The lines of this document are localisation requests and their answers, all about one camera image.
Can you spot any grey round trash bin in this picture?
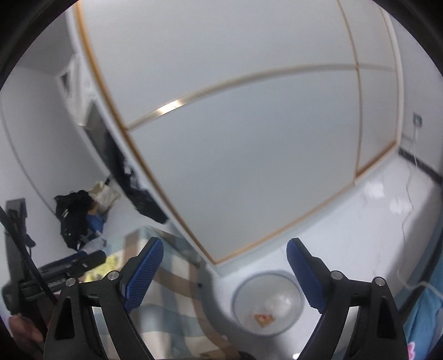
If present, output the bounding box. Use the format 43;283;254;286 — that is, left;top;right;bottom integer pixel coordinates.
231;271;305;337

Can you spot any person's left hand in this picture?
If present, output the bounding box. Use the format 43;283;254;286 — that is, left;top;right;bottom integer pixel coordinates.
8;314;43;353

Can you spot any checkered tablecloth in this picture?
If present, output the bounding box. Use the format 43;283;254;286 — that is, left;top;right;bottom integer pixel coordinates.
83;226;243;360

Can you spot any black jacket pile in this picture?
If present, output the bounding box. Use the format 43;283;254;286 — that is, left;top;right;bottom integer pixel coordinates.
54;190;94;251

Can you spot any black hanging coat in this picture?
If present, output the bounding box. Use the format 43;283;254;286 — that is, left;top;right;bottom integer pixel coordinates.
104;132;168;224

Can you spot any beige tote bag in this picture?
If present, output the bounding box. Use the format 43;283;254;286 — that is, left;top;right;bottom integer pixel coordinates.
88;181;121;215

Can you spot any white sliding wardrobe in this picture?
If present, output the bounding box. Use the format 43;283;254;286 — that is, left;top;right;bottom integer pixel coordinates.
69;1;403;266

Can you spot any white charger cable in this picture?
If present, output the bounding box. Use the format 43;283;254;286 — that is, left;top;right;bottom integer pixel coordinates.
394;124;441;291

